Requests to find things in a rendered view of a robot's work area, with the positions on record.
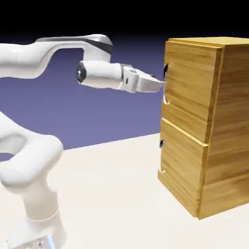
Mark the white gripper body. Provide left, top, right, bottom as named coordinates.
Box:
left=136, top=68, right=160, bottom=93

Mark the long curved metal handle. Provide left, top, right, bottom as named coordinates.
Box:
left=162, top=63, right=172, bottom=106

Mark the tall light wood door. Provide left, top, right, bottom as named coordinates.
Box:
left=161, top=40, right=224, bottom=144

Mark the light wood cabinet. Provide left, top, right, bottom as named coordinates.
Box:
left=158, top=36, right=249, bottom=220

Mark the short light wood door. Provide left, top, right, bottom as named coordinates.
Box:
left=158, top=118, right=208, bottom=218

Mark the short curved metal handle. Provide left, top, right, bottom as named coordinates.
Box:
left=158, top=139, right=166, bottom=174

